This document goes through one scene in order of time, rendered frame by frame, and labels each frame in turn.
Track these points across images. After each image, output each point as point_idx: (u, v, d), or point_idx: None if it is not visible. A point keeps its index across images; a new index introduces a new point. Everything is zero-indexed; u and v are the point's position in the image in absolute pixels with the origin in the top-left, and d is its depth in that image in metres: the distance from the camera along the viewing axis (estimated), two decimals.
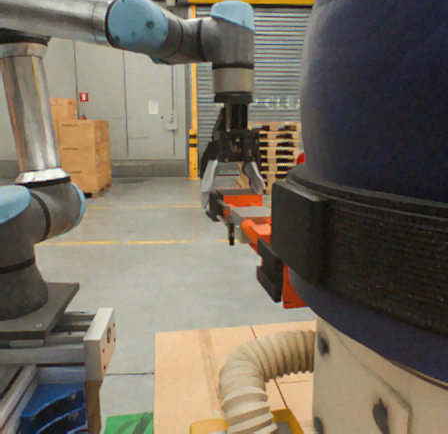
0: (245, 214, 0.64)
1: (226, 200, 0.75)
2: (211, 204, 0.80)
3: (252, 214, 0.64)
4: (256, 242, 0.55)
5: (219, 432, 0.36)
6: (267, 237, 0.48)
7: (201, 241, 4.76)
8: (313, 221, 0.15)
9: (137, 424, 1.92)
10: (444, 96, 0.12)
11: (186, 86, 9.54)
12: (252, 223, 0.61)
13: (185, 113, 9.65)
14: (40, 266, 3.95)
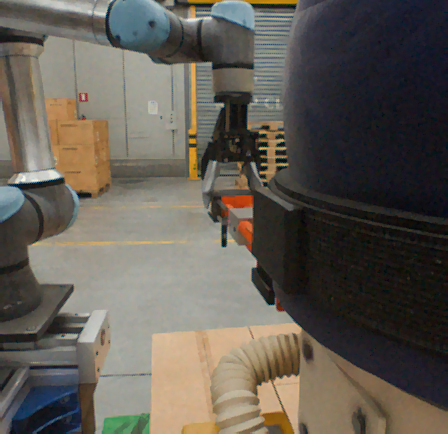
0: (242, 215, 0.64)
1: (224, 201, 0.75)
2: (212, 204, 0.80)
3: (249, 215, 0.64)
4: (252, 243, 0.55)
5: None
6: None
7: (200, 241, 4.75)
8: (288, 230, 0.15)
9: (134, 425, 1.91)
10: (417, 106, 0.12)
11: (185, 87, 9.53)
12: (249, 224, 0.61)
13: (185, 113, 9.65)
14: (38, 267, 3.94)
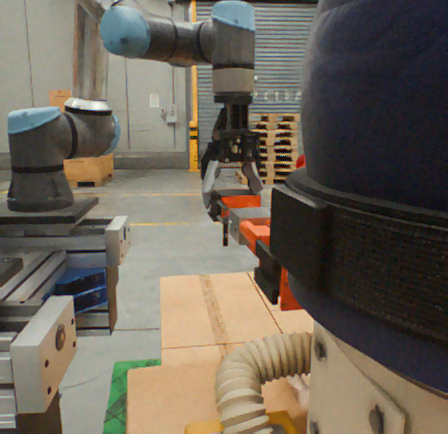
0: (243, 215, 0.64)
1: (224, 200, 0.75)
2: (212, 204, 0.80)
3: (250, 215, 0.64)
4: (254, 243, 0.55)
5: None
6: (265, 239, 0.48)
7: (201, 223, 4.93)
8: (313, 227, 0.15)
9: (142, 367, 2.09)
10: (446, 106, 0.12)
11: (186, 80, 9.70)
12: (250, 224, 0.61)
13: (185, 106, 9.82)
14: None
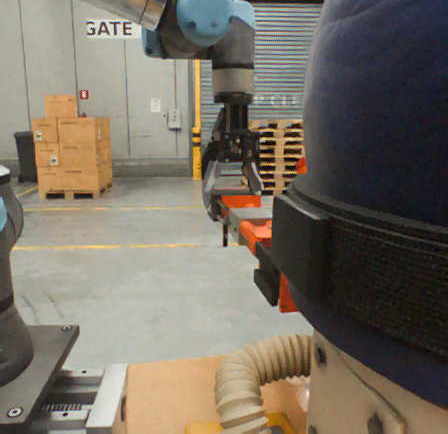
0: (243, 215, 0.64)
1: (224, 200, 0.75)
2: (212, 203, 0.80)
3: (250, 215, 0.64)
4: (254, 244, 0.55)
5: None
6: (265, 240, 0.49)
7: (208, 245, 4.48)
8: (314, 239, 0.15)
9: None
10: (447, 123, 0.12)
11: (189, 84, 9.26)
12: (250, 225, 0.61)
13: (188, 111, 9.37)
14: (37, 273, 3.67)
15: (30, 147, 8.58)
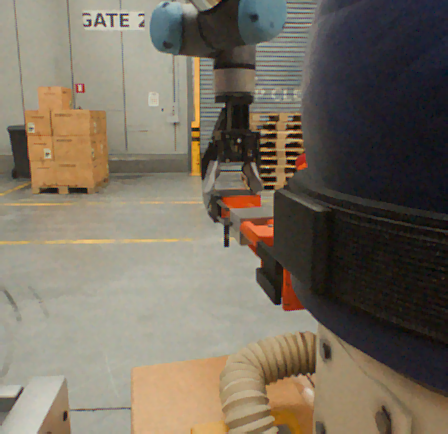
0: (244, 215, 0.64)
1: (225, 201, 0.75)
2: (212, 204, 0.80)
3: (251, 215, 0.64)
4: (255, 243, 0.55)
5: None
6: (266, 239, 0.48)
7: (207, 239, 4.24)
8: (316, 231, 0.15)
9: None
10: (445, 109, 0.12)
11: (188, 77, 9.02)
12: (251, 224, 0.61)
13: (187, 105, 9.14)
14: (23, 268, 3.43)
15: (24, 141, 8.34)
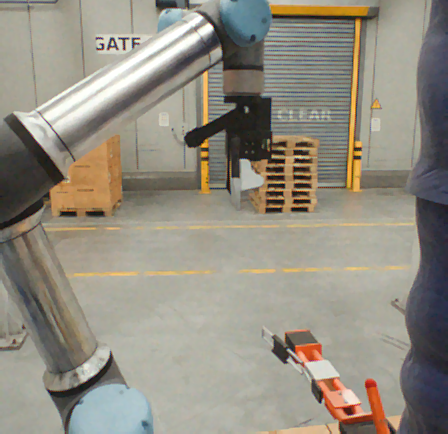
0: (317, 375, 0.96)
1: (297, 349, 1.07)
2: (277, 347, 1.11)
3: (322, 375, 0.96)
4: (332, 409, 0.87)
5: None
6: (344, 420, 0.80)
7: (225, 272, 4.57)
8: None
9: None
10: None
11: (197, 98, 9.34)
12: (324, 387, 0.93)
13: (196, 125, 9.46)
14: None
15: None
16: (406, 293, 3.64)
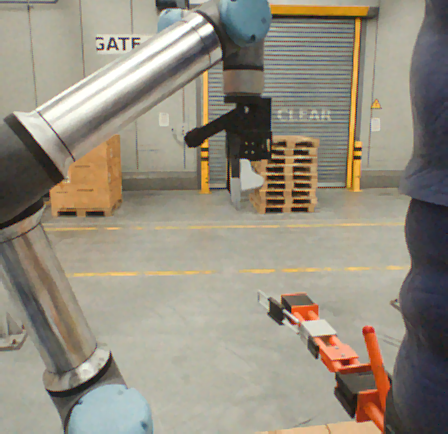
0: (314, 332, 0.94)
1: (293, 310, 1.05)
2: (273, 309, 1.09)
3: (318, 332, 0.94)
4: (328, 363, 0.85)
5: None
6: (341, 370, 0.78)
7: (224, 272, 4.57)
8: None
9: None
10: None
11: (197, 98, 9.34)
12: (321, 343, 0.91)
13: (196, 125, 9.46)
14: None
15: None
16: None
